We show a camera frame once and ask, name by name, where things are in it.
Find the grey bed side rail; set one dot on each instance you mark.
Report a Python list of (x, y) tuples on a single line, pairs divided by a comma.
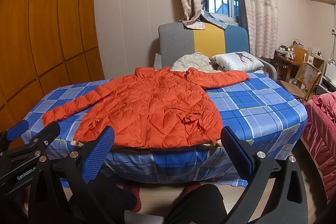
[(267, 69)]

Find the orange puffer jacket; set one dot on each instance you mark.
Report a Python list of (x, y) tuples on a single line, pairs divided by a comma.
[(151, 108)]

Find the grey yellow blue headboard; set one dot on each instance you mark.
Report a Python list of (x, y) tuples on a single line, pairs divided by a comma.
[(176, 41)]

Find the wooden wardrobe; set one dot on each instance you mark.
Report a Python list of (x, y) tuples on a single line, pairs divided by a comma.
[(45, 44)]

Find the cluttered wooden desk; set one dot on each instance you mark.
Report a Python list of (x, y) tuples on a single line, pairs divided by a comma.
[(288, 59)]

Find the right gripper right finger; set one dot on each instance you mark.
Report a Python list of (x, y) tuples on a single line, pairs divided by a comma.
[(287, 202)]

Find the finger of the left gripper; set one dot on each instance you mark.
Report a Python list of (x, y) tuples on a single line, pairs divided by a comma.
[(44, 138), (17, 130)]

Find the pink ruffled bedding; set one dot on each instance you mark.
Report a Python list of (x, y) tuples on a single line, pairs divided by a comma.
[(319, 135)]

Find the red slippers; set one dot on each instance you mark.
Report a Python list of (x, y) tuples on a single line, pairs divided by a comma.
[(134, 190)]

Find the blue plaid bed sheet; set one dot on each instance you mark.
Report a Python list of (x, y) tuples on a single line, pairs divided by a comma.
[(257, 110)]

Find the wicker wooden chair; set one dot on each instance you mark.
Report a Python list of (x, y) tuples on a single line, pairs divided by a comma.
[(304, 82)]

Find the right patterned curtain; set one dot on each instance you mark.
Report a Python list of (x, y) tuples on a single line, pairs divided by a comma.
[(258, 3)]

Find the white printed pillow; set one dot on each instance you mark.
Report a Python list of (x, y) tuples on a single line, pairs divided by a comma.
[(238, 61)]

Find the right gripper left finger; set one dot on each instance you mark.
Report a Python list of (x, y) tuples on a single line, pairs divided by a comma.
[(81, 168)]

